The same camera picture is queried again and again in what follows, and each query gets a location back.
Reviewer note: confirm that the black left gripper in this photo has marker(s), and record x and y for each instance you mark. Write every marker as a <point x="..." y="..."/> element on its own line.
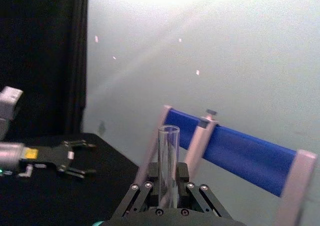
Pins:
<point x="53" y="156"/>

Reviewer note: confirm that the clear plastic tube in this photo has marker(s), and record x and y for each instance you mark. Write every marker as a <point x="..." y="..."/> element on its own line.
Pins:
<point x="167" y="166"/>

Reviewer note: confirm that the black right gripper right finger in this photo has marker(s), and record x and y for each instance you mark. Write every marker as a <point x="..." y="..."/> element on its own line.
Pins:
<point x="197" y="196"/>

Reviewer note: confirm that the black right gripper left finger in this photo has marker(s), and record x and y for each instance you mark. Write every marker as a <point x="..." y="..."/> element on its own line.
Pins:
<point x="140" y="196"/>

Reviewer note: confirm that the black curtain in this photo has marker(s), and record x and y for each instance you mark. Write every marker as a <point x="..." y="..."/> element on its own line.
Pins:
<point x="42" y="56"/>

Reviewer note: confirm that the black table cloth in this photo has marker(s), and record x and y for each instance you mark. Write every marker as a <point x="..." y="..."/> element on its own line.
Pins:
<point x="75" y="201"/>

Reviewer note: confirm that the blue rack with pale frame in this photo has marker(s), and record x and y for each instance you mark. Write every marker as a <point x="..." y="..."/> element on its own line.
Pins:
<point x="237" y="151"/>

